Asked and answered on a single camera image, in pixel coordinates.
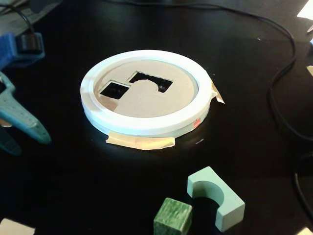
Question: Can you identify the white round shape sorter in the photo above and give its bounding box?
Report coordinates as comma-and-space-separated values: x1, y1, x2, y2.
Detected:
80, 49, 213, 138

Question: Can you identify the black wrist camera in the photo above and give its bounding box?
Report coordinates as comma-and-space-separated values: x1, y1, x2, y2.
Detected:
19, 33, 44, 53

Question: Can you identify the cardboard insert with cutouts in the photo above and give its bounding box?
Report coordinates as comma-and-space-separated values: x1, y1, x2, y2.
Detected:
94, 60, 198, 118

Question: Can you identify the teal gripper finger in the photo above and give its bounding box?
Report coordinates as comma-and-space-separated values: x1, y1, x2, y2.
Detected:
0, 126, 23, 156
0, 70, 52, 145

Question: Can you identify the grey green background object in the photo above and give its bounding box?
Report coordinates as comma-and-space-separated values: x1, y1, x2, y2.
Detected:
0, 0, 62, 33

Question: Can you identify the black camera cable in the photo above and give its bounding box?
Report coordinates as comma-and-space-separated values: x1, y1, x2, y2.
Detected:
0, 4, 35, 37

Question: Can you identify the white paper sheet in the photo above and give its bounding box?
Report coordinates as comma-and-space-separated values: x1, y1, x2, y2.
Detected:
296, 0, 313, 19

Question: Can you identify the light teal arch block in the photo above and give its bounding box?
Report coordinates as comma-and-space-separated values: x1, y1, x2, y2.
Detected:
187, 166, 246, 233

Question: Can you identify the dark green square wooden block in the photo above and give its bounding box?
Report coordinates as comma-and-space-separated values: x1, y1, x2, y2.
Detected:
153, 197, 193, 235

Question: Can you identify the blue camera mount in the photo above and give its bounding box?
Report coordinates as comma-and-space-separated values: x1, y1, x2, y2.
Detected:
0, 32, 46, 71

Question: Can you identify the short beige masking tape piece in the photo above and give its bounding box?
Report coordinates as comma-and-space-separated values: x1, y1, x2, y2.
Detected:
209, 80, 226, 105

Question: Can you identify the long black cable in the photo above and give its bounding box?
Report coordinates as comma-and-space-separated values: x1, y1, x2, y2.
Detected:
102, 0, 313, 142

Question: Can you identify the short black cable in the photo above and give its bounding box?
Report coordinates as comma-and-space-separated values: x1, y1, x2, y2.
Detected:
294, 151, 313, 221

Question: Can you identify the long beige masking tape strip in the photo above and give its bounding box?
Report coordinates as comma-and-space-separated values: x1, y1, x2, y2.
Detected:
105, 131, 176, 150

